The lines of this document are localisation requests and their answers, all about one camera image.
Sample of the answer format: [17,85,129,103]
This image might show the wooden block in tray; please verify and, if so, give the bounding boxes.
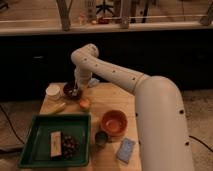
[50,131,62,158]

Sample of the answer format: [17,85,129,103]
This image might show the dark brown bowl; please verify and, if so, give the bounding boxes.
[63,82,82,100]

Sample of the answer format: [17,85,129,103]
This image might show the yellow banana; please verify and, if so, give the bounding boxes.
[49,102,66,114]

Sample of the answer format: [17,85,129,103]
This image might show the dark grape bunch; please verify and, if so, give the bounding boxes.
[62,135,79,158]

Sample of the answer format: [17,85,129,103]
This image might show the orange green fruit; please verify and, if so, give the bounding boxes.
[79,98,91,112]

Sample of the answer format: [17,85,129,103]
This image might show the orange bowl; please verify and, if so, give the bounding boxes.
[100,110,128,137]

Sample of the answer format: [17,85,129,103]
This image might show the small metal cup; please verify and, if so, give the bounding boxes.
[95,131,108,147]

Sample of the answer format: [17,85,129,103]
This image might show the black cable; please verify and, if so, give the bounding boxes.
[0,105,25,146]
[189,134,213,154]

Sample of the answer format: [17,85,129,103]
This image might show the white cup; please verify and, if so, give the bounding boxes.
[46,84,61,100]

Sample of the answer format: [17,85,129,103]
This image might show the green plastic tray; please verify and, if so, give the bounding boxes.
[18,114,91,168]

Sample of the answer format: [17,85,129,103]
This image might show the black cable right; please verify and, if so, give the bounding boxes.
[189,134,213,154]

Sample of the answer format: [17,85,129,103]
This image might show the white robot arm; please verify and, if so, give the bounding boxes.
[71,44,195,171]

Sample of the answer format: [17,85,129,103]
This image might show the blue sponge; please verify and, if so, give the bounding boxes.
[116,138,135,164]

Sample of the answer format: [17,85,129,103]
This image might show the black cable left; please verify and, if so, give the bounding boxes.
[0,105,25,146]

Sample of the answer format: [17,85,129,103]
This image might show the light blue towel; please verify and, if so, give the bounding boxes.
[88,78,100,88]

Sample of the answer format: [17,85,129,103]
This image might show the metal spoon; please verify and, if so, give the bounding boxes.
[72,80,78,96]

